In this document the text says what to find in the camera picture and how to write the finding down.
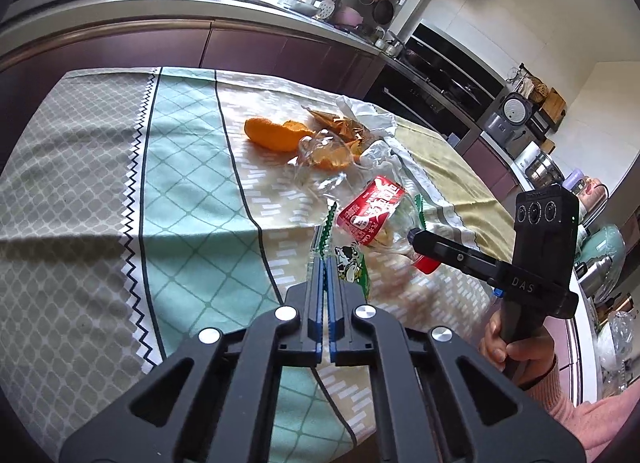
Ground white plastic bag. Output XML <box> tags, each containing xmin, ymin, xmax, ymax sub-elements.
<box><xmin>334</xmin><ymin>95</ymin><xmax>402</xmax><ymax>138</ymax></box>

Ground steel thermos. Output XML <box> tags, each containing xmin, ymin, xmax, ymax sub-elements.
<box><xmin>575</xmin><ymin>255</ymin><xmax>617</xmax><ymax>305</ymax></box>

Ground clear bottle red label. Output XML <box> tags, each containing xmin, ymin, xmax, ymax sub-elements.
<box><xmin>335</xmin><ymin>174</ymin><xmax>442</xmax><ymax>275</ymax></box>

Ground kitchen countertop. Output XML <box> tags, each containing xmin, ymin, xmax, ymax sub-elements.
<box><xmin>0</xmin><ymin>0</ymin><xmax>483</xmax><ymax>144</ymax></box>

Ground person's right hand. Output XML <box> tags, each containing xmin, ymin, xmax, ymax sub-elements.
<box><xmin>479</xmin><ymin>317</ymin><xmax>558</xmax><ymax>390</ymax></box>

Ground pink pot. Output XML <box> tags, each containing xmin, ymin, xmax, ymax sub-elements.
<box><xmin>332</xmin><ymin>5</ymin><xmax>369</xmax><ymax>32</ymax></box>

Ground brown lower cabinets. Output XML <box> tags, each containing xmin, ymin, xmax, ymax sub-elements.
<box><xmin>0</xmin><ymin>18</ymin><xmax>387</xmax><ymax>161</ymax></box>

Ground person's right forearm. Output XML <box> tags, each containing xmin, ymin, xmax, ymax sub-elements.
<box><xmin>520</xmin><ymin>358</ymin><xmax>640</xmax><ymax>463</ymax></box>

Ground clear plastic packaging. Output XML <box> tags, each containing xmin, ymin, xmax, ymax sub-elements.
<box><xmin>295</xmin><ymin>130</ymin><xmax>443</xmax><ymax>206</ymax></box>

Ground black integrated stove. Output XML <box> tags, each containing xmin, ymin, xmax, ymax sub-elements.
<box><xmin>364</xmin><ymin>20</ymin><xmax>507</xmax><ymax>134</ymax></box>

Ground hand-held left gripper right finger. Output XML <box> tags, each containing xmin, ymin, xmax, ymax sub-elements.
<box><xmin>327</xmin><ymin>260</ymin><xmax>586</xmax><ymax>463</ymax></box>

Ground gold snack wrapper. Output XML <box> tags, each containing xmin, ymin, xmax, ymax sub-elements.
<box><xmin>304</xmin><ymin>107</ymin><xmax>375</xmax><ymax>144</ymax></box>

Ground mint green appliance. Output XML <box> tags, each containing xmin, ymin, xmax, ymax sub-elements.
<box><xmin>580</xmin><ymin>224</ymin><xmax>627</xmax><ymax>270</ymax></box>

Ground black frying pan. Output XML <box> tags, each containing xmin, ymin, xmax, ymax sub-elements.
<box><xmin>372</xmin><ymin>0</ymin><xmax>397</xmax><ymax>26</ymax></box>

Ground patterned tablecloth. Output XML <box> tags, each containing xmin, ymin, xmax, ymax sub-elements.
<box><xmin>0</xmin><ymin>65</ymin><xmax>506</xmax><ymax>463</ymax></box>

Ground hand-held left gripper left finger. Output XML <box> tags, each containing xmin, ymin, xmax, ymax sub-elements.
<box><xmin>59</xmin><ymin>260</ymin><xmax>328</xmax><ymax>463</ymax></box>

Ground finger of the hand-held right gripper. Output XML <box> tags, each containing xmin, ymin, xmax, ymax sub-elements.
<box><xmin>407</xmin><ymin>228</ymin><xmax>501</xmax><ymax>288</ymax></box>

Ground grey rice cooker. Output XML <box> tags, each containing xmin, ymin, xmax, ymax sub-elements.
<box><xmin>482</xmin><ymin>91</ymin><xmax>544</xmax><ymax>142</ymax></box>

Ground green cow print wrapper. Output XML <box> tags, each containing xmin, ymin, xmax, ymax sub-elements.
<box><xmin>310</xmin><ymin>195</ymin><xmax>372</xmax><ymax>300</ymax></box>

